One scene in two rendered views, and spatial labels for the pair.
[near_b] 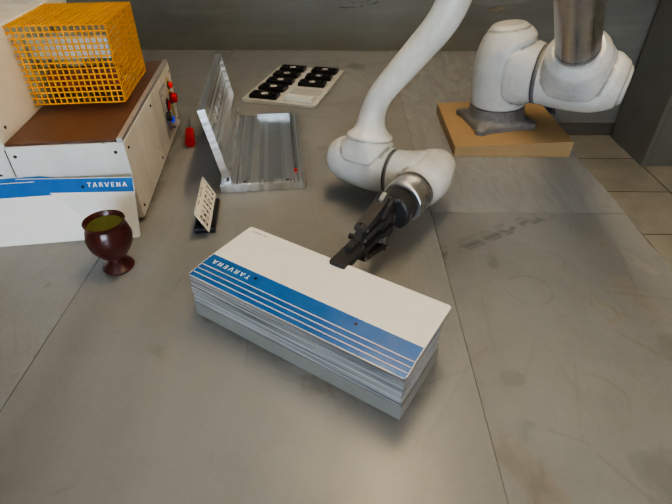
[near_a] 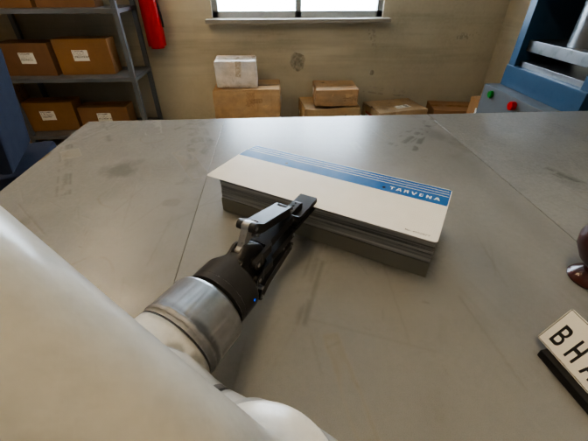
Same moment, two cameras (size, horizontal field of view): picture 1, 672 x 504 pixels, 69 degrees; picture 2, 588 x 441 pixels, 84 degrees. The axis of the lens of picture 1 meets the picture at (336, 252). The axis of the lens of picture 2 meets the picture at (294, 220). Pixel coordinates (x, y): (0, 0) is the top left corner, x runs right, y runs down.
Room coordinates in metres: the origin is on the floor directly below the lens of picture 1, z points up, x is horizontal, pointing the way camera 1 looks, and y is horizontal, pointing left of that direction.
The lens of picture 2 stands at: (1.08, -0.06, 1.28)
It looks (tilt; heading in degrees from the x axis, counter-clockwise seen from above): 36 degrees down; 176
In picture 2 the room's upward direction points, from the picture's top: straight up
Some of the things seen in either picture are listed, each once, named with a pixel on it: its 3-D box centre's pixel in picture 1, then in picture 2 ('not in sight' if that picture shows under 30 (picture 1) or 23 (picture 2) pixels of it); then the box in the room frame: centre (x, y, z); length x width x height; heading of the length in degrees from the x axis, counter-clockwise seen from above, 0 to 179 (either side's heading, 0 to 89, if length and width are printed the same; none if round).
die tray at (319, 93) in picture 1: (296, 85); not in sight; (1.82, 0.15, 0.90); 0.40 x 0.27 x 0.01; 165
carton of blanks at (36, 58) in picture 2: not in sight; (33, 57); (-2.06, -1.98, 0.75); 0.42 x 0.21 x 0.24; 87
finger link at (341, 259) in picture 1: (347, 254); (298, 208); (0.66, -0.02, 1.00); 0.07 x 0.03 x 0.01; 147
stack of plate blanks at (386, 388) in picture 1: (309, 316); (326, 200); (0.56, 0.04, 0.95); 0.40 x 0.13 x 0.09; 57
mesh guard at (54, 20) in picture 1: (83, 51); not in sight; (1.19, 0.59, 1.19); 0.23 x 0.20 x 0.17; 6
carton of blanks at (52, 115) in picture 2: not in sight; (55, 114); (-2.06, -1.99, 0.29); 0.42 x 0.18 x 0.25; 92
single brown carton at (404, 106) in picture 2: not in sight; (391, 120); (-2.02, 1.14, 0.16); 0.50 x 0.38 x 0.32; 100
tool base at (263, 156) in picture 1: (263, 145); not in sight; (1.27, 0.20, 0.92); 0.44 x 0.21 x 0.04; 6
